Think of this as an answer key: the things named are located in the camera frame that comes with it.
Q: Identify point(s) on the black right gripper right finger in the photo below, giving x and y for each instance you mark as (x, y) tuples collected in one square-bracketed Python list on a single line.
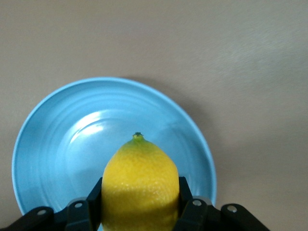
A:
[(199, 216)]

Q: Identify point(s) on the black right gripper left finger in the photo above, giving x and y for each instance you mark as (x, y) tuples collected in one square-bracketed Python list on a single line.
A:
[(79, 216)]

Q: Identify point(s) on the yellow lemon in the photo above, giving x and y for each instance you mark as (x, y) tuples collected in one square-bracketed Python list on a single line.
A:
[(140, 183)]

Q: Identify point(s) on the blue plate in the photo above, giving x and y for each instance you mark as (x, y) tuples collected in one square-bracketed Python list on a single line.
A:
[(60, 144)]

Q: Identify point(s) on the brown table cover sheet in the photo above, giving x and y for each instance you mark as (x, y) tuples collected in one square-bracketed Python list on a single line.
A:
[(154, 36)]

